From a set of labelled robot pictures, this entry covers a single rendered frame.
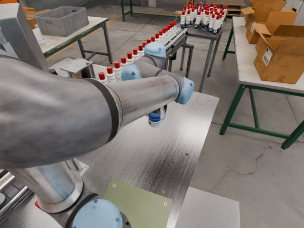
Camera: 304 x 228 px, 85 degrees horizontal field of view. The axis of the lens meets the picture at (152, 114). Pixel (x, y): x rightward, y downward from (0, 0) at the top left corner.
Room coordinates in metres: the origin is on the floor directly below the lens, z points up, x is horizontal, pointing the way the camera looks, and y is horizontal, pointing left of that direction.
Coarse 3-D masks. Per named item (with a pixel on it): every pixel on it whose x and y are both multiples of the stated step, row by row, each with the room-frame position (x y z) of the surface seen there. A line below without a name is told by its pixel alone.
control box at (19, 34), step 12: (0, 12) 0.45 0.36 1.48; (12, 12) 0.45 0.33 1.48; (0, 24) 0.40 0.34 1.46; (12, 24) 0.41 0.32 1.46; (24, 24) 0.47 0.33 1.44; (12, 36) 0.41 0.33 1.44; (24, 36) 0.42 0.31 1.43; (24, 48) 0.41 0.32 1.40; (36, 48) 0.47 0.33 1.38; (24, 60) 0.41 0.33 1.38; (36, 60) 0.42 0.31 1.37
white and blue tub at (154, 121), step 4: (160, 112) 0.59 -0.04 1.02; (148, 116) 0.58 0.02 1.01; (152, 116) 0.56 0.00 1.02; (156, 116) 0.56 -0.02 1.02; (148, 120) 0.58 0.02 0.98; (152, 120) 0.56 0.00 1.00; (156, 120) 0.55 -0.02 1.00; (160, 120) 0.57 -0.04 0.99; (152, 124) 0.56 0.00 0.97; (156, 124) 0.55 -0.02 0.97; (160, 124) 0.57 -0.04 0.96
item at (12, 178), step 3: (12, 177) 0.29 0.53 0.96; (15, 177) 0.29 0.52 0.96; (9, 180) 0.28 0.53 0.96; (12, 180) 0.28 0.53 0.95; (6, 183) 0.27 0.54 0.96; (9, 183) 0.27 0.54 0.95; (0, 186) 0.26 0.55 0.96; (3, 186) 0.26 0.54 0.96; (6, 186) 0.26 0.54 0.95; (0, 189) 0.25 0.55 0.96; (3, 189) 0.25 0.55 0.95; (0, 192) 0.24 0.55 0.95
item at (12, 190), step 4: (16, 180) 0.32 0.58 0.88; (12, 184) 0.30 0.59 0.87; (16, 184) 0.30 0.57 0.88; (20, 184) 0.30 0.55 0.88; (8, 188) 0.28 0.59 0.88; (12, 188) 0.28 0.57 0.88; (16, 188) 0.28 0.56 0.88; (20, 188) 0.28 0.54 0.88; (4, 192) 0.27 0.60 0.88; (8, 192) 0.27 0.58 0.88; (12, 192) 0.27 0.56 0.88; (16, 192) 0.27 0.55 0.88; (8, 196) 0.25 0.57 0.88; (12, 196) 0.25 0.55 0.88; (8, 200) 0.24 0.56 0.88; (4, 204) 0.22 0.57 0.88; (0, 208) 0.21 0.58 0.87
